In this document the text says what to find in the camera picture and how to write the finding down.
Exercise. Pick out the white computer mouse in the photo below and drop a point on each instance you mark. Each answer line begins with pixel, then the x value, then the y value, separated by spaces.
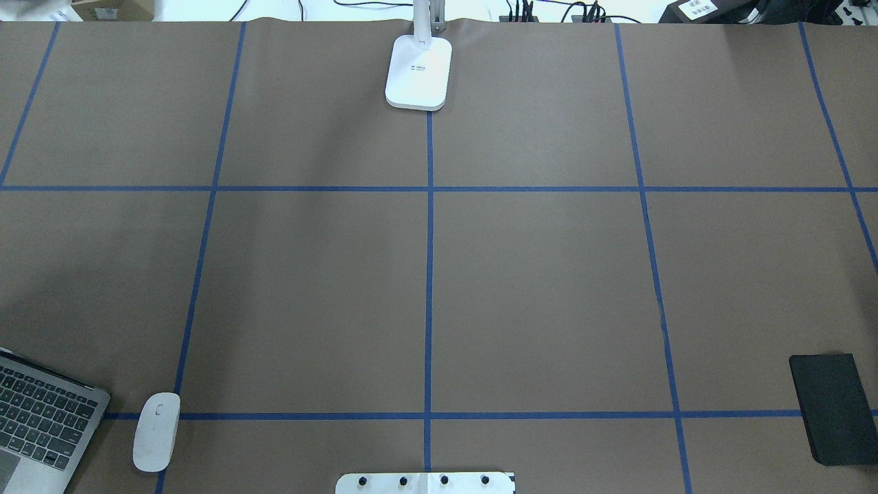
pixel 155 433

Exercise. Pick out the silver grey laptop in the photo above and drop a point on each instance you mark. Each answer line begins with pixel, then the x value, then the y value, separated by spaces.
pixel 47 422

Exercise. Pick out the black mouse pad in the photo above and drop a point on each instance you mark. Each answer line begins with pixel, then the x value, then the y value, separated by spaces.
pixel 837 418

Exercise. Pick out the white desk lamp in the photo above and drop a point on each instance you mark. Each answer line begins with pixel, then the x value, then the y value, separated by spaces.
pixel 420 67

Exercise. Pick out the black device with label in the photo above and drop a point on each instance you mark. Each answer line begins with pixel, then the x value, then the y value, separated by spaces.
pixel 708 12

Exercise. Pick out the cardboard box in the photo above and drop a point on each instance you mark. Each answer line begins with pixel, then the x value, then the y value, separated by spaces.
pixel 125 10

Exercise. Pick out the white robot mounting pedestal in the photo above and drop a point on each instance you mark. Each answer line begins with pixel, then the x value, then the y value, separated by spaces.
pixel 427 482

